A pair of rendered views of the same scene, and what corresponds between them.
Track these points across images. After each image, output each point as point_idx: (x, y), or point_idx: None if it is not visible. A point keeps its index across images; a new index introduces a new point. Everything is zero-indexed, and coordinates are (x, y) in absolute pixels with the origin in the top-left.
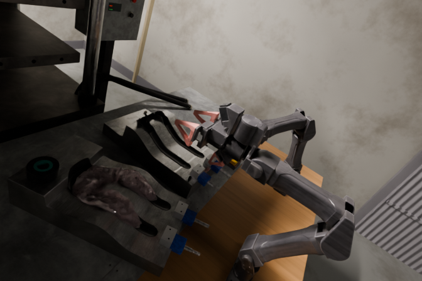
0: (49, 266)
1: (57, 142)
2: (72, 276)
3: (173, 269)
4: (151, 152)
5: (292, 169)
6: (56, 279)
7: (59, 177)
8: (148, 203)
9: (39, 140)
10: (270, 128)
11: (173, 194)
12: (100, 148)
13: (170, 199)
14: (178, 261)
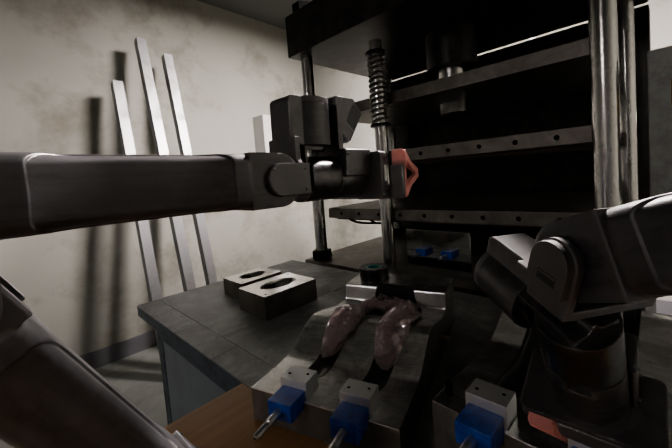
0: (297, 336)
1: (468, 306)
2: (282, 349)
3: (260, 438)
4: (495, 336)
5: (204, 156)
6: (283, 342)
7: (372, 284)
8: (368, 359)
9: (461, 298)
10: (612, 211)
11: (410, 395)
12: (441, 292)
13: (393, 390)
14: (273, 447)
